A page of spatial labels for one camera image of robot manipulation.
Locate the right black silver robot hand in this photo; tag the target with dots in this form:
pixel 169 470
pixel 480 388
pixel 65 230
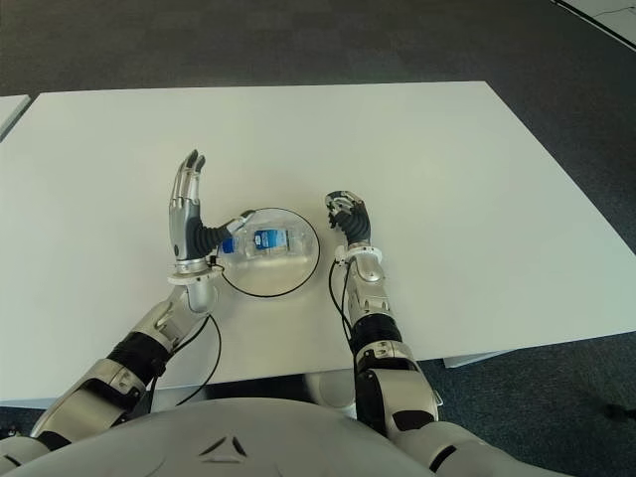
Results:
pixel 355 223

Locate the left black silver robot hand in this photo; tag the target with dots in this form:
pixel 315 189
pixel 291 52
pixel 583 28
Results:
pixel 184 223

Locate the clear water bottle blue cap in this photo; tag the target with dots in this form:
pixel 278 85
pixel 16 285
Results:
pixel 278 241

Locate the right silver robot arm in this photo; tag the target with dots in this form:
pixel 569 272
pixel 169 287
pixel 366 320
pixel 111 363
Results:
pixel 382 358

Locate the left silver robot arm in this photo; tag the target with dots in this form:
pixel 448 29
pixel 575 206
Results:
pixel 139 348

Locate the white plate black rim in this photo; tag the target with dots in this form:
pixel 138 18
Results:
pixel 263 278

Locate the white table base panel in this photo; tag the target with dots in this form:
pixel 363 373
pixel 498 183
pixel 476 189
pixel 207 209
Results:
pixel 477 357

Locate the white neighbouring table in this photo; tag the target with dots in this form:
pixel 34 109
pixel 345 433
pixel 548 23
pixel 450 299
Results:
pixel 10 114

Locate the grey robot torso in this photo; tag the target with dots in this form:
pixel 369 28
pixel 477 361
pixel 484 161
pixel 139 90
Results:
pixel 258 437

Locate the black stand on floor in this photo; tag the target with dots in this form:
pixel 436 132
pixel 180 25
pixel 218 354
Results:
pixel 7 431

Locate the white floor panel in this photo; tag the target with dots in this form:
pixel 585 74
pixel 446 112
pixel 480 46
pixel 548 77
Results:
pixel 608 17

